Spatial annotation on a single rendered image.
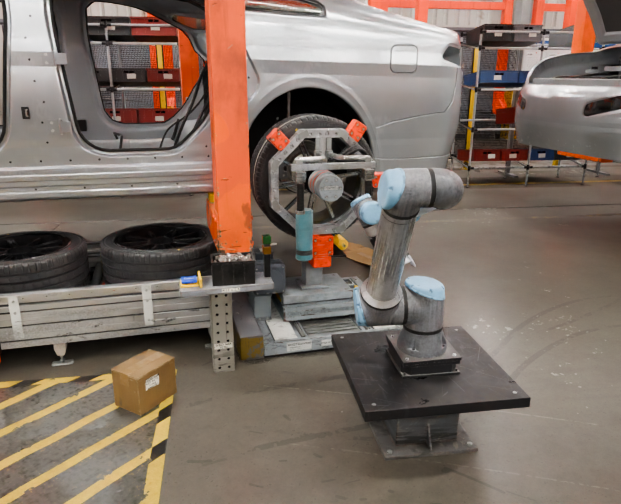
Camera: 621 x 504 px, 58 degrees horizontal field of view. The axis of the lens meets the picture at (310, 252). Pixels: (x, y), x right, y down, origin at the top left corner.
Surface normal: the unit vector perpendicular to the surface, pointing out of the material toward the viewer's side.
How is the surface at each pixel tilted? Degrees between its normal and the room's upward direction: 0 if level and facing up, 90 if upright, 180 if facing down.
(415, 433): 90
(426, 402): 0
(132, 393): 90
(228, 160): 90
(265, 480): 0
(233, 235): 90
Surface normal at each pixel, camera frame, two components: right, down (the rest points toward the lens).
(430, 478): 0.00, -0.95
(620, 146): -0.63, 0.48
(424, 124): 0.26, 0.29
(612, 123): -0.72, 0.20
